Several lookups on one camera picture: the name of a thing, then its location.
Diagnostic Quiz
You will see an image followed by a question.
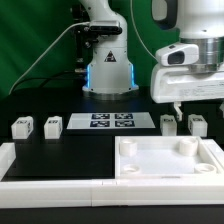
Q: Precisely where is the black mounted camera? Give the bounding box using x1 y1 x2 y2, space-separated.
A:
89 20 122 35

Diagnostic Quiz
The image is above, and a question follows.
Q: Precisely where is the white U-shaped fence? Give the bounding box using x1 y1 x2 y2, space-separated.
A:
0 143 224 208

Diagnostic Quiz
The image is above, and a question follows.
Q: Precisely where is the white marker sheet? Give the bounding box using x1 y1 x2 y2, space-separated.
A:
67 112 155 130

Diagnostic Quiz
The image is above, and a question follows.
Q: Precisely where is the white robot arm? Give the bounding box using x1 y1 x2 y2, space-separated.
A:
79 0 224 110

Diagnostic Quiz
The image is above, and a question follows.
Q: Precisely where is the black cable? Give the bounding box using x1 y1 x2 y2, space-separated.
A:
13 70 88 91

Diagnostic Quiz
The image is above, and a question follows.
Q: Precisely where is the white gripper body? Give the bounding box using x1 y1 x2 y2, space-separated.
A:
150 64 224 103

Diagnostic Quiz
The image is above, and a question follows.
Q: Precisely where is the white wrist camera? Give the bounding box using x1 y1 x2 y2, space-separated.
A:
156 42 199 67

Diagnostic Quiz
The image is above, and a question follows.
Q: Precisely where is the white cable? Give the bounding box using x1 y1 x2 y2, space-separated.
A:
8 0 158 96

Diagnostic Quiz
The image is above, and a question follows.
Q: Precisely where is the white square table top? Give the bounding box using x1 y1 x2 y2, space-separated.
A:
115 136 224 179

